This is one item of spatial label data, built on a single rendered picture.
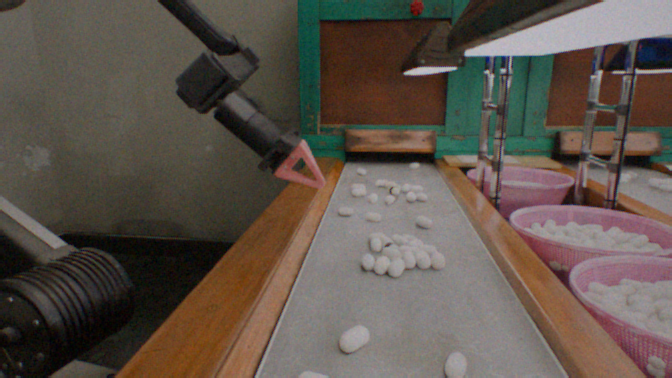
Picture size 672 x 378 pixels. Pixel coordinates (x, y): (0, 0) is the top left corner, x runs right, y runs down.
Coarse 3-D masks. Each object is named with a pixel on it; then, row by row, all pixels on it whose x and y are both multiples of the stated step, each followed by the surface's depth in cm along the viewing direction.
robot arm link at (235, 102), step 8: (232, 96) 70; (240, 96) 71; (224, 104) 70; (232, 104) 70; (240, 104) 70; (248, 104) 71; (216, 112) 71; (224, 112) 70; (232, 112) 70; (240, 112) 70; (248, 112) 71; (256, 112) 72; (224, 120) 71; (232, 120) 70; (240, 120) 70; (248, 120) 71; (232, 128) 71; (240, 128) 71
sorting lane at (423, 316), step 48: (336, 192) 117; (384, 192) 117; (432, 192) 117; (336, 240) 82; (432, 240) 82; (480, 240) 82; (336, 288) 63; (384, 288) 63; (432, 288) 63; (480, 288) 63; (288, 336) 51; (336, 336) 51; (384, 336) 51; (432, 336) 51; (480, 336) 51; (528, 336) 51
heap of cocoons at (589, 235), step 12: (528, 228) 88; (540, 228) 88; (552, 228) 88; (564, 228) 88; (576, 228) 88; (588, 228) 90; (600, 228) 89; (612, 228) 88; (564, 240) 82; (576, 240) 81; (588, 240) 81; (600, 240) 81; (612, 240) 82; (624, 240) 83; (636, 240) 82; (648, 240) 83; (552, 252) 77; (552, 264) 75
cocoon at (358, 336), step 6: (354, 330) 48; (360, 330) 49; (366, 330) 49; (342, 336) 48; (348, 336) 48; (354, 336) 48; (360, 336) 48; (366, 336) 49; (342, 342) 47; (348, 342) 47; (354, 342) 47; (360, 342) 48; (366, 342) 49; (342, 348) 48; (348, 348) 47; (354, 348) 47
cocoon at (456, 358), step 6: (456, 354) 45; (450, 360) 44; (456, 360) 44; (462, 360) 44; (450, 366) 43; (456, 366) 43; (462, 366) 43; (450, 372) 43; (456, 372) 43; (462, 372) 43
